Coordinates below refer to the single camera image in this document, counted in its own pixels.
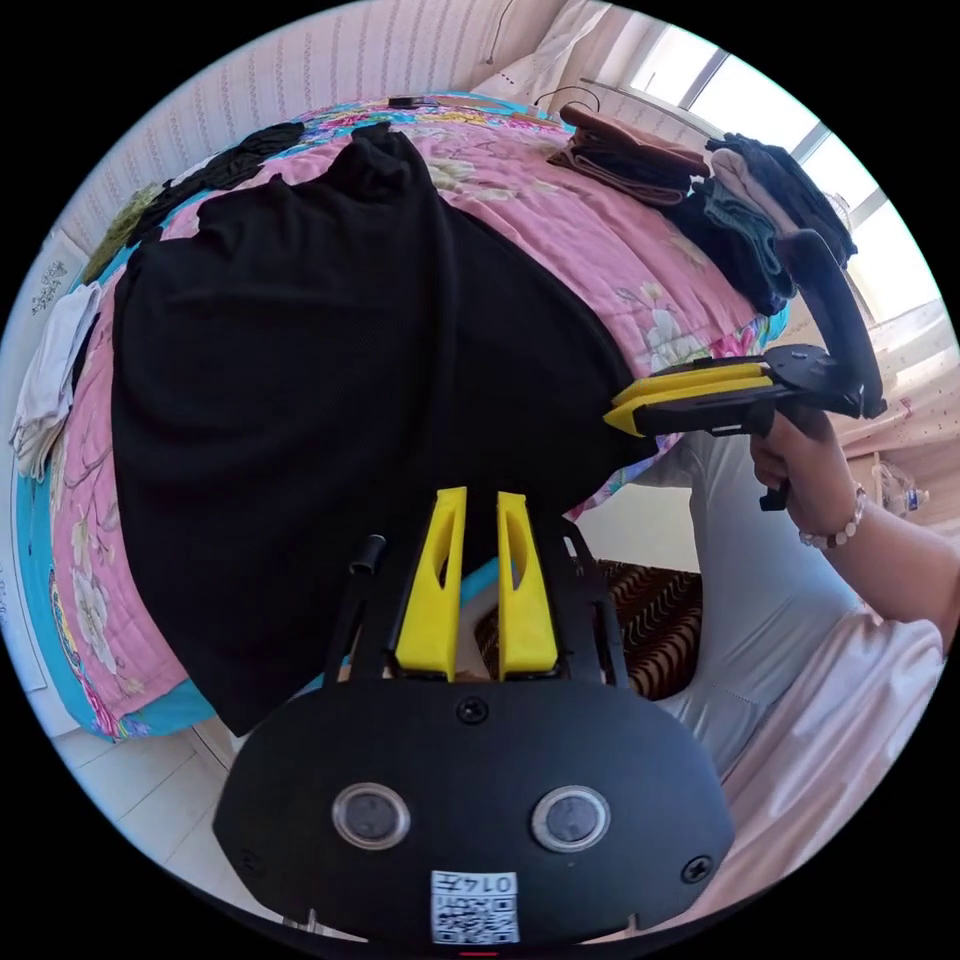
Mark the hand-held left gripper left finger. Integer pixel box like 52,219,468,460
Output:
395,486,469,682

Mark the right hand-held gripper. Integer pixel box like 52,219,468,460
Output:
602,343,889,513

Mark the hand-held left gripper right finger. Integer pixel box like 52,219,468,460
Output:
496,491,559,683

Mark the black long sleeve shirt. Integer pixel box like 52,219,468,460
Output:
110,122,655,741

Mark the person's right forearm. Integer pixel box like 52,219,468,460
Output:
797,485,960,633

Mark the person's right hand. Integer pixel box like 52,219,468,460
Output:
749,410,865,540

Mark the brown patterned rug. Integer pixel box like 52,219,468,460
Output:
473,560,708,703

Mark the pile of clothes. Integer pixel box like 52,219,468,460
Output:
545,103,861,318

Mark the bed with pink floral quilt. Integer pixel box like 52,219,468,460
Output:
13,95,798,745

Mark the person's body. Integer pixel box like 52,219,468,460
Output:
599,431,955,943

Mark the window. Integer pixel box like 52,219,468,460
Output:
628,22,948,325

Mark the white garment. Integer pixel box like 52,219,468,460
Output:
8,281,105,481

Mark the black lace garment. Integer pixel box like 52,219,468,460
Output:
123,121,310,249

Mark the olive patterned garment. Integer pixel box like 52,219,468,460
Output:
80,181,166,286

